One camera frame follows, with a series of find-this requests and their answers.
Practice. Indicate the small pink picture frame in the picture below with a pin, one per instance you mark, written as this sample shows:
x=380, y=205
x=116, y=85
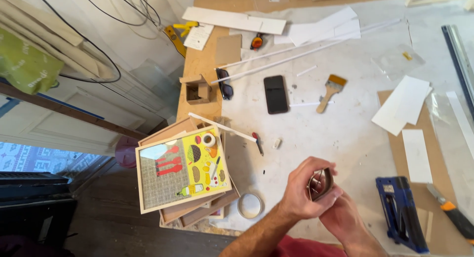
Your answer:
x=217, y=213

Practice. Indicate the white table cover sheet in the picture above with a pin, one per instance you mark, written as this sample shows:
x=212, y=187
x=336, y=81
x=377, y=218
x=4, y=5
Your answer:
x=333, y=138

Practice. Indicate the beige rolled canvas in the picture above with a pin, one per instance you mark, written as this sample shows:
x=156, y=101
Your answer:
x=52, y=34

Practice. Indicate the small white eraser piece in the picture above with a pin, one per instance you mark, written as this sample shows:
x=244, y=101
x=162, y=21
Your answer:
x=277, y=143

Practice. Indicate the clear plastic bag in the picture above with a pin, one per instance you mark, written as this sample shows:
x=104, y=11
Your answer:
x=398, y=62

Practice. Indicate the white panelled door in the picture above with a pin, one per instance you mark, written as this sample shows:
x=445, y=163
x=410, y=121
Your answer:
x=85, y=112

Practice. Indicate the long metal ruler rail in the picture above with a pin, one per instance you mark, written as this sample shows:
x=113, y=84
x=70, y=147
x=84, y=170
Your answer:
x=461, y=64

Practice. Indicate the green bag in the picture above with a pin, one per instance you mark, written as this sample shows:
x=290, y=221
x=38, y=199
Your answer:
x=26, y=66

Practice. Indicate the pink plastic stool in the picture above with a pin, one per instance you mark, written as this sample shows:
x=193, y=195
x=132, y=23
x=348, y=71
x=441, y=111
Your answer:
x=126, y=151

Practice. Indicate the white wooden strip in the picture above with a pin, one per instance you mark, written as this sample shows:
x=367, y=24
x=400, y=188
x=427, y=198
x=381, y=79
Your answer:
x=222, y=126

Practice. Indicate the clear plastic sheet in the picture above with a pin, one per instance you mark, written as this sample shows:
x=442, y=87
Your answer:
x=450, y=138

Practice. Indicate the brown fibreboard sheet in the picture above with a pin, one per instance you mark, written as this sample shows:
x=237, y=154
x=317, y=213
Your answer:
x=442, y=231

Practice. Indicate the wooden flat paint brush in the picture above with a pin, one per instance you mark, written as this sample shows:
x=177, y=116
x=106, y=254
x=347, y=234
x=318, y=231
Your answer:
x=331, y=88

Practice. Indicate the white card pieces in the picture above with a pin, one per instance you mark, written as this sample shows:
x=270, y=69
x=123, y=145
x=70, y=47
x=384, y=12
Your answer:
x=401, y=105

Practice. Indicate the person's right hand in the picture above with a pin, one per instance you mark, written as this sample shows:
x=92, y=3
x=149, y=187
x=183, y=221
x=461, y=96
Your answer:
x=342, y=220

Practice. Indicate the long white board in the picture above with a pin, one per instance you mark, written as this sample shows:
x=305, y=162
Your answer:
x=233, y=20

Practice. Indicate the yellow spirit level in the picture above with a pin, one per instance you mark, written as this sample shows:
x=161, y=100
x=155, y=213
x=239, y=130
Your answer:
x=176, y=40

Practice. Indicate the blue staple gun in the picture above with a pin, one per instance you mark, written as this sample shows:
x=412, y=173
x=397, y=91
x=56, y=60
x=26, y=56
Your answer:
x=398, y=209

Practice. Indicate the white printed paper note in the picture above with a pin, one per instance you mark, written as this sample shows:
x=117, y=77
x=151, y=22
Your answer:
x=199, y=36

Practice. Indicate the black smartphone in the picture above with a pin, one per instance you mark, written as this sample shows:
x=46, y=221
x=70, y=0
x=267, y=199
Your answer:
x=276, y=94

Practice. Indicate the small cardboard box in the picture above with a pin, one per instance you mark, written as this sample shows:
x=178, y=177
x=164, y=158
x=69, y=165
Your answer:
x=196, y=90

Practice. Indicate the clear tape roll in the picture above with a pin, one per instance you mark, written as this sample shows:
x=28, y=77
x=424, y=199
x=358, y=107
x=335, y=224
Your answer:
x=239, y=209

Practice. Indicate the brown cardboard tape roll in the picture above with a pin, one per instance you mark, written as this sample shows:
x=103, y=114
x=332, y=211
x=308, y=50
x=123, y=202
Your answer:
x=326, y=190

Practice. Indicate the yellow clamp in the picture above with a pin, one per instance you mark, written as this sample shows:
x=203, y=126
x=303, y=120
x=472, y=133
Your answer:
x=185, y=27

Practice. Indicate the person's red shirt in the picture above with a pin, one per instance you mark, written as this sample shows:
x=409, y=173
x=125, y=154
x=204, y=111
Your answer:
x=307, y=247

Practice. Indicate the small white tape roll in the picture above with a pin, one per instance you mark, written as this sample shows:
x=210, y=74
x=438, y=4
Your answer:
x=209, y=140

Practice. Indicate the black sunglasses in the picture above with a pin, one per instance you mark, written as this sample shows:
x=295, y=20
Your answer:
x=225, y=86

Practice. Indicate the brown-backed wooden frame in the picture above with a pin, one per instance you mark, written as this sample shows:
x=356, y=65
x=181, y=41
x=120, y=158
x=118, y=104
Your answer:
x=166, y=131
x=207, y=210

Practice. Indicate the white card strip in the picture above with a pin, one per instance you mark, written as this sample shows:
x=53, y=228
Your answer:
x=416, y=157

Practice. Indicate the white paper sheets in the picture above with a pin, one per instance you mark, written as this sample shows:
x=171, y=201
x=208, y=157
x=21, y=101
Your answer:
x=322, y=27

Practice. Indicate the framed kitchen art picture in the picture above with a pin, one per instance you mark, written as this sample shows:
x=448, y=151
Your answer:
x=177, y=171

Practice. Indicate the long white rod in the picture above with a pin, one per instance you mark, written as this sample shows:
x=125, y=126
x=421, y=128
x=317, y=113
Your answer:
x=307, y=46
x=296, y=57

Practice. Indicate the black furniture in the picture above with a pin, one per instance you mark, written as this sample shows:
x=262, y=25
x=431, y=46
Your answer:
x=33, y=216

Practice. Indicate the grey cardboard piece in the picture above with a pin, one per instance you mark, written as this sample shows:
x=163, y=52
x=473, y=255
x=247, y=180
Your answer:
x=228, y=49

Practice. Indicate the orange utility knife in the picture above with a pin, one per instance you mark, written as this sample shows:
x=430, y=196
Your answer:
x=453, y=212

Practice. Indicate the short white stick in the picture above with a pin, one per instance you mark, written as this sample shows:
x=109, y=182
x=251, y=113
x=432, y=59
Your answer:
x=305, y=104
x=306, y=70

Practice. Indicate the person's left hand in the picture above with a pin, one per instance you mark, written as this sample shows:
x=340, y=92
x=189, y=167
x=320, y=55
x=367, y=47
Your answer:
x=298, y=197

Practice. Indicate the orange black tape measure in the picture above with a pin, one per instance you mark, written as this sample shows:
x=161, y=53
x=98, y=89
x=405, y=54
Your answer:
x=256, y=41

